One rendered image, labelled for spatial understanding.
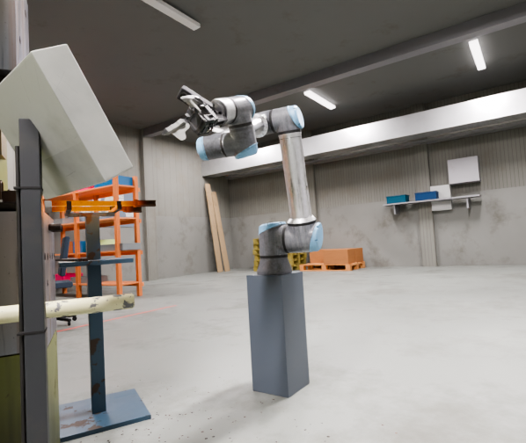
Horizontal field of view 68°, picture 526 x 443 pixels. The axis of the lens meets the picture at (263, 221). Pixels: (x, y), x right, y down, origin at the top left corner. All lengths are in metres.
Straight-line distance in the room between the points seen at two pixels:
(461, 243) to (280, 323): 7.85
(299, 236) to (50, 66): 1.39
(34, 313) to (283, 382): 1.36
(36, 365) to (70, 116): 0.54
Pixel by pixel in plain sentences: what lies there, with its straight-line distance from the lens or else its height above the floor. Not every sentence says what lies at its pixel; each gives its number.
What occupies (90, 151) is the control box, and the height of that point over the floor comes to 0.98.
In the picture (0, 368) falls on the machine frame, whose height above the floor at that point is 0.43.
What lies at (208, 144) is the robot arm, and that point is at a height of 1.14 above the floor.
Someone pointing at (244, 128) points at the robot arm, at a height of 1.18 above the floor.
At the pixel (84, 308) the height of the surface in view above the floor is 0.62.
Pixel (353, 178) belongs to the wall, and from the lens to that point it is 10.30.
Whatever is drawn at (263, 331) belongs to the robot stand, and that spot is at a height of 0.31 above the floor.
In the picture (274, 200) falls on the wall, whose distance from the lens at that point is 11.36.
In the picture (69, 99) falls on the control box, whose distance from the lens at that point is 0.92.
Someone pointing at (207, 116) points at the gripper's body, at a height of 1.17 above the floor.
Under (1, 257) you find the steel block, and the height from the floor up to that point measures 0.77.
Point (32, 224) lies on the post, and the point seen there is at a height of 0.84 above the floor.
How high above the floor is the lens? 0.77
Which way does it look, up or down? 3 degrees up
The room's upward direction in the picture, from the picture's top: 3 degrees counter-clockwise
